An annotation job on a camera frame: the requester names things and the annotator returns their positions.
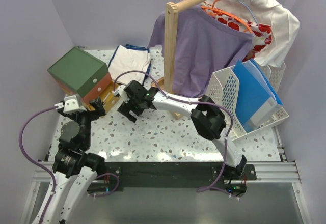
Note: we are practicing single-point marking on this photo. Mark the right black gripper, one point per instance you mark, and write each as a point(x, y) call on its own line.
point(125, 108)

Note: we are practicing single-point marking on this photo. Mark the red floral white garment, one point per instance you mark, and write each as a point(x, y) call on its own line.
point(262, 33)

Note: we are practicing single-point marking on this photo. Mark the black pen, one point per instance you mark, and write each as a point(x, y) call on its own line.
point(105, 95)

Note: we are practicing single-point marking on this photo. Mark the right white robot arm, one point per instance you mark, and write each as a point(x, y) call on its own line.
point(211, 121)

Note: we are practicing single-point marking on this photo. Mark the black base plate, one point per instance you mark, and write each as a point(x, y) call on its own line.
point(179, 175)

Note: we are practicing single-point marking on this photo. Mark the wooden clothes rack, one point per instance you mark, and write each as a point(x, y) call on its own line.
point(172, 11)

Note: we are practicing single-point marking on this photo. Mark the white shirt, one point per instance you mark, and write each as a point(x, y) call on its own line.
point(284, 27)

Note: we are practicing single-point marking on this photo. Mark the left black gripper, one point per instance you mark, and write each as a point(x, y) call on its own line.
point(94, 109)

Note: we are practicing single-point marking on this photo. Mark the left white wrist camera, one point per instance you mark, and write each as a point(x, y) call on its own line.
point(71, 104)

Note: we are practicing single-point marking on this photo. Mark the yellow drawer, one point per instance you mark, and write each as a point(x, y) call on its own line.
point(110, 101)

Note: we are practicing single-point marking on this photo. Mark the orange hanger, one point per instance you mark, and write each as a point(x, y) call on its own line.
point(212, 11)

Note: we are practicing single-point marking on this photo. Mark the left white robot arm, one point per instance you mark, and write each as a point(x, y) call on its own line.
point(74, 168)

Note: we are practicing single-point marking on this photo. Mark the white perforated file holder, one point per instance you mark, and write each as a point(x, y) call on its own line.
point(223, 90)

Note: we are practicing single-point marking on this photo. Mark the blue folder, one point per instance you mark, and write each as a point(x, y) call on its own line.
point(257, 101)

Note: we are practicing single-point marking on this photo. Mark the purple t-shirt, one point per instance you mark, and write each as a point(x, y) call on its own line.
point(204, 45)

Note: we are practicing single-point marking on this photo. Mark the green drawer box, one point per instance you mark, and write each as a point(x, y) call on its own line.
point(80, 72)

